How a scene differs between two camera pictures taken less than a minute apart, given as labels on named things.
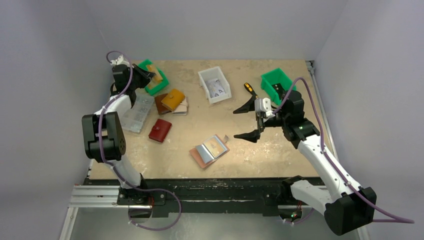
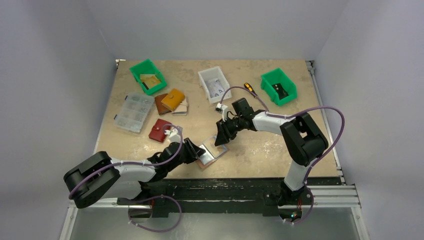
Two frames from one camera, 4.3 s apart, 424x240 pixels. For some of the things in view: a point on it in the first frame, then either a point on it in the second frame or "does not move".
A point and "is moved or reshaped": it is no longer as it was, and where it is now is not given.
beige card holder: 181,109 does not move
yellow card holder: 173,99 does not move
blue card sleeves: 211,148 does not move
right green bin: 274,77 does not move
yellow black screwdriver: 249,88 does not move
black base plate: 177,197 does not move
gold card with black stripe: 157,78 is moved or reshaped
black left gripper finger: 147,81 to 199,151
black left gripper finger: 145,74 to 200,152
